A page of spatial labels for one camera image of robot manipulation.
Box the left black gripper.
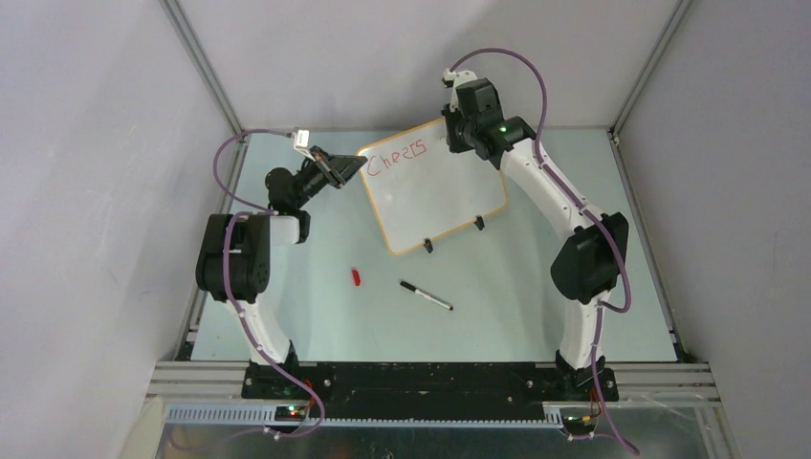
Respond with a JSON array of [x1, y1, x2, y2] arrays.
[[294, 146, 366, 208]]

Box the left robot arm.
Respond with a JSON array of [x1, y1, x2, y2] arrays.
[[195, 146, 367, 399]]

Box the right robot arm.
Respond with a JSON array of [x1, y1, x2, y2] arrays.
[[441, 71, 629, 400]]

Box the yellow-framed whiteboard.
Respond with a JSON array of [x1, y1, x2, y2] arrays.
[[357, 118, 509, 255]]

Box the black capped marker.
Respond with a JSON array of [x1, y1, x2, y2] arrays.
[[400, 280, 454, 311]]

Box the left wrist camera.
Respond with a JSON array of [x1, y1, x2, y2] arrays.
[[292, 128, 310, 154]]

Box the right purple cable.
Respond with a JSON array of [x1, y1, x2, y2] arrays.
[[448, 47, 641, 457]]

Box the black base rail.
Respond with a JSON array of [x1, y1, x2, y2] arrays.
[[241, 362, 619, 422]]

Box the aluminium frame front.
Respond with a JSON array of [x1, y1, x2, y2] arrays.
[[146, 361, 724, 428]]

